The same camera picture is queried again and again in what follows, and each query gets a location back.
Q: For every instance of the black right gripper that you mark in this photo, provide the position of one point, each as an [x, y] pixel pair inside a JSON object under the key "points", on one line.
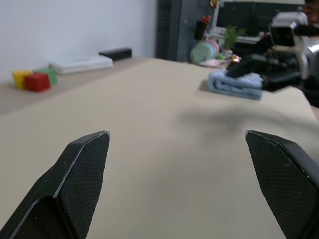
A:
{"points": [[276, 62]]}

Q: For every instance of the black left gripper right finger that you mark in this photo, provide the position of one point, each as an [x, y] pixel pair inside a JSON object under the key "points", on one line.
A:
{"points": [[286, 174]]}

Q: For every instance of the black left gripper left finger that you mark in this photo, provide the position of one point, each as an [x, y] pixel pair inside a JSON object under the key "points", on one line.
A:
{"points": [[74, 179]]}

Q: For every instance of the fluffy two-sided towel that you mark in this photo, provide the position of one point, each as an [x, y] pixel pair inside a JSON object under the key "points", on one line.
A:
{"points": [[234, 85]]}

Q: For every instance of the shiny orange wrapper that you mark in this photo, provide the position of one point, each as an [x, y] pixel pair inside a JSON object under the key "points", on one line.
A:
{"points": [[235, 58]]}

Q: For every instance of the pink cloth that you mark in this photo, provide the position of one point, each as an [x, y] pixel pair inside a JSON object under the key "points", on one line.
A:
{"points": [[214, 63]]}

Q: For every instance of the small green potted plant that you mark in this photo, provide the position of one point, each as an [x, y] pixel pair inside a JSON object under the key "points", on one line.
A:
{"points": [[233, 36]]}

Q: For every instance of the pink plate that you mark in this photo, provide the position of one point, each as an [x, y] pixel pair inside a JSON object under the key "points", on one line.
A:
{"points": [[217, 48]]}

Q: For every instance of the mint green plate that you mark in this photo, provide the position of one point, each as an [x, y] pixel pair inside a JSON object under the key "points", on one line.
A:
{"points": [[202, 53]]}

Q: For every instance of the black upright speaker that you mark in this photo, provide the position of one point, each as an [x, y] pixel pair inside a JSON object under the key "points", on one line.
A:
{"points": [[199, 30]]}

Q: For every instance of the red ornament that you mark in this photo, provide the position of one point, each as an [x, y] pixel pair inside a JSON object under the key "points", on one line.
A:
{"points": [[206, 19]]}

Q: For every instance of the dark grey partition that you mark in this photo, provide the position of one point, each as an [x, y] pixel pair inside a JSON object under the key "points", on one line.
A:
{"points": [[174, 27]]}

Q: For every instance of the red cube block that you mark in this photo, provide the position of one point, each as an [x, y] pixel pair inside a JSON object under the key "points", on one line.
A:
{"points": [[37, 82]]}

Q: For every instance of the green cube block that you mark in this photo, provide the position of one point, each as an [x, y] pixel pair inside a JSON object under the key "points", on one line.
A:
{"points": [[51, 74]]}

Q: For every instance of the flat white tray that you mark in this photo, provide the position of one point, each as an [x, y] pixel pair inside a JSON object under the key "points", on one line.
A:
{"points": [[79, 64]]}

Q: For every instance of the yellow cube block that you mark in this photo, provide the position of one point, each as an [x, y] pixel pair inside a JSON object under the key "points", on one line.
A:
{"points": [[19, 78]]}

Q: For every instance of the long black box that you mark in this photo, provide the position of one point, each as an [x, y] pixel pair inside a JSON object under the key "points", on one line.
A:
{"points": [[115, 53]]}

